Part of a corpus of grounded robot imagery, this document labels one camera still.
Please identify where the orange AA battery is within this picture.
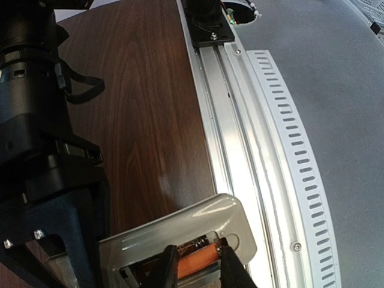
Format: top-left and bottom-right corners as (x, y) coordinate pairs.
(178, 244), (220, 280)

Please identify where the white remote control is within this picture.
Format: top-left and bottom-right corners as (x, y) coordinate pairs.
(99, 194), (257, 287)

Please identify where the right circuit board with LED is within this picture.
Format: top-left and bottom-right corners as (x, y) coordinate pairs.
(220, 0), (263, 26)

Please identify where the aluminium front rail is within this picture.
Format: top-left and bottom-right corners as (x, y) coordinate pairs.
(177, 1), (341, 287)

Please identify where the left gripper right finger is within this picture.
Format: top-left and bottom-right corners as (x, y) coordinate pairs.
(220, 246), (257, 288)

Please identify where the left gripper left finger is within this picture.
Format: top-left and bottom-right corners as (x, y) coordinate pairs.
(143, 245), (179, 288)

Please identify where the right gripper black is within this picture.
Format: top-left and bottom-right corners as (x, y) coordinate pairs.
(1, 113), (110, 287)

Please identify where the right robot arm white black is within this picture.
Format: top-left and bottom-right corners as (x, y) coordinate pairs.
(1, 1), (109, 287)

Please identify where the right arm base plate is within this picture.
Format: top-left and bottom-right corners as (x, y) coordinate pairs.
(181, 0), (235, 49)

